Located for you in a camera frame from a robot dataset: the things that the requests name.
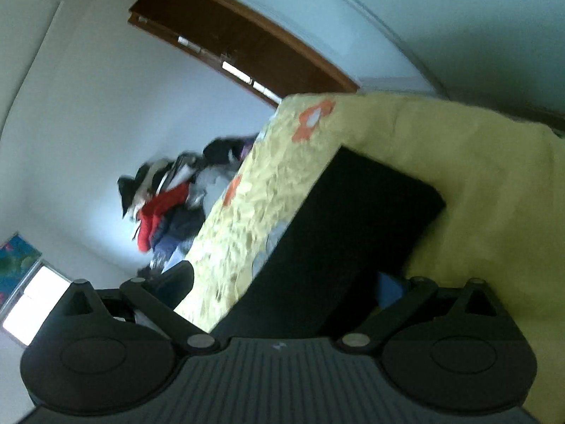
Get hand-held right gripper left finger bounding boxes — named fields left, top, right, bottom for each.
left=61, top=260, right=220, bottom=356

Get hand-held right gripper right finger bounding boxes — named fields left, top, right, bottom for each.
left=337, top=273, right=505, bottom=356

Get black pants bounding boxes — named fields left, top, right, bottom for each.
left=211, top=147, right=446, bottom=341

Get window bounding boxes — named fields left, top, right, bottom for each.
left=0, top=232, right=73, bottom=345

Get pile of clothes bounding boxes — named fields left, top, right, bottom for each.
left=117, top=135, right=261, bottom=283

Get brown wooden door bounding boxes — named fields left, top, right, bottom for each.
left=88, top=0, right=360, bottom=107

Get yellow floral bed sheet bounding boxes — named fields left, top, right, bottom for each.
left=174, top=93, right=565, bottom=424

